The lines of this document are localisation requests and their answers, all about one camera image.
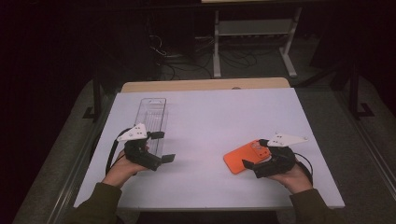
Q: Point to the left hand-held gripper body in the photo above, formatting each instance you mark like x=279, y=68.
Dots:
x=141, y=157

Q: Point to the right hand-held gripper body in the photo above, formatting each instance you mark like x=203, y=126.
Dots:
x=280, y=163

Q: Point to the orange phone case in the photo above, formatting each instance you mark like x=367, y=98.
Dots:
x=241, y=157

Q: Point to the clear plastic tray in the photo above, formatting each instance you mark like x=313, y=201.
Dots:
x=154, y=116

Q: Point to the person's right hand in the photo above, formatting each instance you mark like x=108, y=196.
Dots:
x=295, y=180

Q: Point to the person's left hand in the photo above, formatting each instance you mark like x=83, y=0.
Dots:
x=121, y=171

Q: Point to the white board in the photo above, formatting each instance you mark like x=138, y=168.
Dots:
x=202, y=124

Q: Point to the wooden table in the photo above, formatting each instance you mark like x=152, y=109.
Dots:
x=202, y=84

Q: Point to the black metal stand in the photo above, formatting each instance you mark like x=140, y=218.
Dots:
x=96, y=102
x=355, y=93

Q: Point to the white metal desk frame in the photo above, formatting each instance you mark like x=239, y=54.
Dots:
x=253, y=28

